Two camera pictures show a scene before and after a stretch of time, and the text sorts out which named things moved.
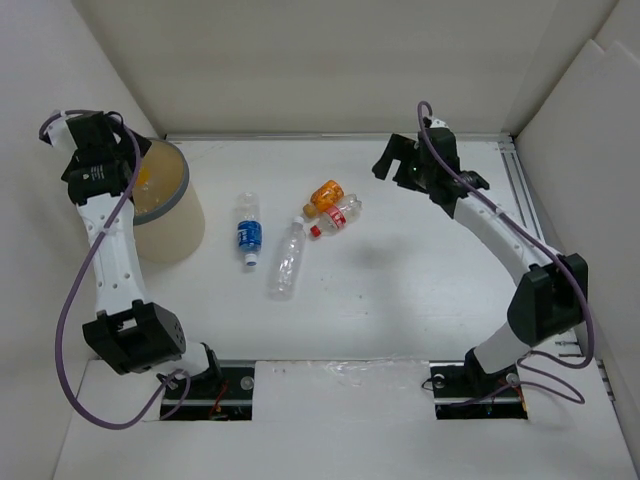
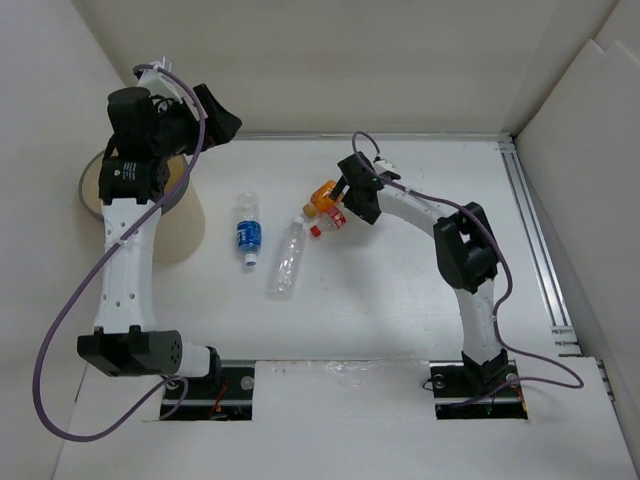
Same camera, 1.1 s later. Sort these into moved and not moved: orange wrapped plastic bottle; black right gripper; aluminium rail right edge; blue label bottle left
Moved: black right gripper
Not moved: blue label bottle left; orange wrapped plastic bottle; aluminium rail right edge
